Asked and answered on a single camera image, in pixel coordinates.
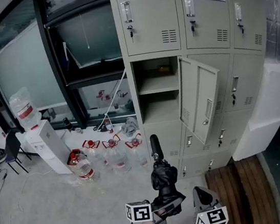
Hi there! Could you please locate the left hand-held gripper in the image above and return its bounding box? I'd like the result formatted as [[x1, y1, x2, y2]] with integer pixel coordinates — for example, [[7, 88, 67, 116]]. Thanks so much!
[[125, 195, 187, 224]]

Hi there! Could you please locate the grey cloth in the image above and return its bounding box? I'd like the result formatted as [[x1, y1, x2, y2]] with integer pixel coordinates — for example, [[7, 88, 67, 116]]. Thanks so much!
[[119, 115, 141, 138]]

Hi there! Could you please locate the grey metal locker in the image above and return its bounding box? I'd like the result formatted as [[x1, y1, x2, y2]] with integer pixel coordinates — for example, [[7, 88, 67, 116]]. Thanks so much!
[[109, 0, 280, 187]]

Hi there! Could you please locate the white water dispenser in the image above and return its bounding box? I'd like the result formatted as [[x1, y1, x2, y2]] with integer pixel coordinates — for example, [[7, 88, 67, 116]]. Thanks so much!
[[22, 116, 73, 180]]

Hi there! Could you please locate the yellow object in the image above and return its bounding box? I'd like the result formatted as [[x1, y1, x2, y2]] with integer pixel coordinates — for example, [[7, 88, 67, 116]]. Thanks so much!
[[157, 63, 172, 75]]

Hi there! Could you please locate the clear bottle with red handle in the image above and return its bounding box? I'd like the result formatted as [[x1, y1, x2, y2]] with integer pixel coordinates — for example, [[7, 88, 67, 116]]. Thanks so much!
[[81, 137, 111, 174], [101, 133, 133, 177], [123, 132, 150, 175]]

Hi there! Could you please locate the white floor cable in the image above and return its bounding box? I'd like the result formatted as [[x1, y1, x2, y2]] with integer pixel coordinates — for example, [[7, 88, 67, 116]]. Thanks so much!
[[2, 168, 59, 214]]

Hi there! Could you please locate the large clear water jug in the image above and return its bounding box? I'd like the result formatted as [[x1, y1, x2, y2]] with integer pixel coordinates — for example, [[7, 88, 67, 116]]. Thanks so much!
[[7, 85, 44, 133]]

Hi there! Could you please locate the grey locker door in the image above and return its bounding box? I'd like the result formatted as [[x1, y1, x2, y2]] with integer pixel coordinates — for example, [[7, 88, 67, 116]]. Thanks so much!
[[171, 51, 230, 148]]

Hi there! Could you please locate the window blind cord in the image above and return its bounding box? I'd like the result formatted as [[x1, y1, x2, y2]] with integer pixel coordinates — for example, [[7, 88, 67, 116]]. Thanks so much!
[[79, 12, 91, 50]]

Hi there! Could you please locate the small clear bottle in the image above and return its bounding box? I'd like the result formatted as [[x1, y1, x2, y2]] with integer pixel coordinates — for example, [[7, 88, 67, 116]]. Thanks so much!
[[104, 118, 115, 135]]

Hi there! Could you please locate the wooden slat platform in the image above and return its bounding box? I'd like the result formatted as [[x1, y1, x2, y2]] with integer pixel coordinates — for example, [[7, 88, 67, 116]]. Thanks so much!
[[203, 154, 280, 224]]

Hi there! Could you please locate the white block ledge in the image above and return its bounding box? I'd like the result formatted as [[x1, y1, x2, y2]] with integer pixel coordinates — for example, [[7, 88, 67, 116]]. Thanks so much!
[[220, 61, 280, 162]]

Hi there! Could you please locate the black chair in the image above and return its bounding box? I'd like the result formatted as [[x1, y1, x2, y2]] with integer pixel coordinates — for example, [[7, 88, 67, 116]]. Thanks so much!
[[1, 127, 34, 177]]

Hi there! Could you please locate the frosted white panel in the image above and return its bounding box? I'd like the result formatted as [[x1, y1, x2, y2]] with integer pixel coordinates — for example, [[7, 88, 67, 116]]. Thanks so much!
[[0, 18, 69, 117]]

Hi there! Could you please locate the black thermos flask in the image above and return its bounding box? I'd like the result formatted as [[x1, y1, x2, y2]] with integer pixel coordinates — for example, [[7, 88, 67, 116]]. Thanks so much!
[[62, 116, 74, 133]]

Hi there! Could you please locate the white rope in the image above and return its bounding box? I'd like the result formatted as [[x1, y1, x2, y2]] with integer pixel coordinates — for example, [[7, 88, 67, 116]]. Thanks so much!
[[90, 69, 134, 131]]

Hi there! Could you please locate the black window frame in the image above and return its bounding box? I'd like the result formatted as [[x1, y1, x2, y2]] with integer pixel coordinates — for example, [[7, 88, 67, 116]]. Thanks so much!
[[0, 0, 137, 141]]

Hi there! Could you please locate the black umbrella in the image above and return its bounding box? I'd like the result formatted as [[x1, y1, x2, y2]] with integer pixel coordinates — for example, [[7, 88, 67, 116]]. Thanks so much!
[[142, 131, 189, 219]]

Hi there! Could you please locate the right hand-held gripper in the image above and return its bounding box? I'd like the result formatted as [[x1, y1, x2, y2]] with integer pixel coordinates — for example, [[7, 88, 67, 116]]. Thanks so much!
[[190, 182, 230, 224]]

